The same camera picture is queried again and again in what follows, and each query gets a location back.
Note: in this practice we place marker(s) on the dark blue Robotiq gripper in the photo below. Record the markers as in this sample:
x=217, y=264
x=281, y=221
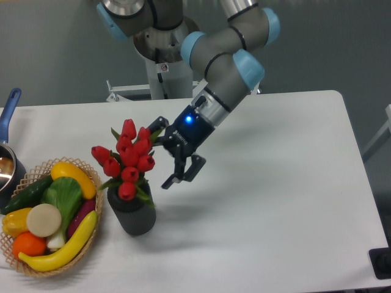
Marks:
x=181, y=139

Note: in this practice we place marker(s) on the red tulip bouquet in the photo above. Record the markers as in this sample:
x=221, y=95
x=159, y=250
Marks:
x=128, y=163

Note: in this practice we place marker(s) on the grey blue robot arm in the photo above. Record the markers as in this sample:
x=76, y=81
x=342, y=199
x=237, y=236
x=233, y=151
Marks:
x=215, y=71

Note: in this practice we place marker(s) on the dark grey ribbed vase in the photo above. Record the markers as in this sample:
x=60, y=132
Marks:
x=135, y=216

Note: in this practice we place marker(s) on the purple sweet potato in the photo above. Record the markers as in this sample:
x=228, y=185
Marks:
x=85, y=208

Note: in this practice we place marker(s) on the yellow squash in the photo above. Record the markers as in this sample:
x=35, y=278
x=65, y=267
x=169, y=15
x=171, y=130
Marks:
x=66, y=169

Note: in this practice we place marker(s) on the green bok choy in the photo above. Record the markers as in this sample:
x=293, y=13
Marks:
x=66, y=195

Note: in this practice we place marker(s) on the woven wicker basket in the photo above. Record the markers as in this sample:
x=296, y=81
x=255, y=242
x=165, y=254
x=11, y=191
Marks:
x=39, y=172

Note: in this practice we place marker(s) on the yellow banana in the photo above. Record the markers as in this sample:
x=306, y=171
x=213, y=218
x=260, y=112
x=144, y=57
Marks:
x=68, y=252

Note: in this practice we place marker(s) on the green cucumber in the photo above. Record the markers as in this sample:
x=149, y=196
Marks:
x=28, y=196

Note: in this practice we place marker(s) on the orange fruit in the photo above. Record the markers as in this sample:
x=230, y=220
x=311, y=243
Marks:
x=28, y=244

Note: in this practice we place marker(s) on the yellow bell pepper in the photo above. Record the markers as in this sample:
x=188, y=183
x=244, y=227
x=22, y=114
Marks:
x=15, y=223

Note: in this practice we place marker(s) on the black device at edge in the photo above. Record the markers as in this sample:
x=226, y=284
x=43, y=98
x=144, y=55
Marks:
x=380, y=261

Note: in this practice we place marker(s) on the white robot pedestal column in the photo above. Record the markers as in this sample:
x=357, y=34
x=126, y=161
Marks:
x=169, y=77

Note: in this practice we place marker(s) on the white metal base frame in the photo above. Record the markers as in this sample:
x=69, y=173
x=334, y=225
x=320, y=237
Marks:
x=127, y=92

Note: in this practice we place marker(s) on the blue handled saucepan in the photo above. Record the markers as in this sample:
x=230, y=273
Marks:
x=12, y=170

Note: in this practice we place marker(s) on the white table leg frame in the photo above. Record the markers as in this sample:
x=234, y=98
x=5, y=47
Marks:
x=377, y=141

